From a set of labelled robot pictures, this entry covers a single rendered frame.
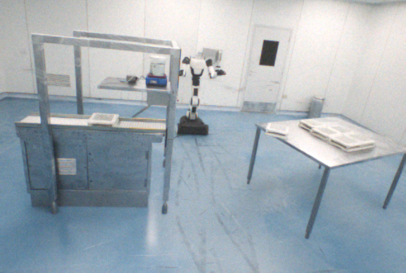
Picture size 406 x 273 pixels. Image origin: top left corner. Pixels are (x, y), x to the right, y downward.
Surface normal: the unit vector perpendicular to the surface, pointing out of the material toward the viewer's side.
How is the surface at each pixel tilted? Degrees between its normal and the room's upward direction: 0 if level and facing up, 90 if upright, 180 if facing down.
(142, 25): 90
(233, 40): 90
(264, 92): 90
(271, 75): 90
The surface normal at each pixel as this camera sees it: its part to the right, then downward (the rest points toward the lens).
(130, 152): 0.13, 0.35
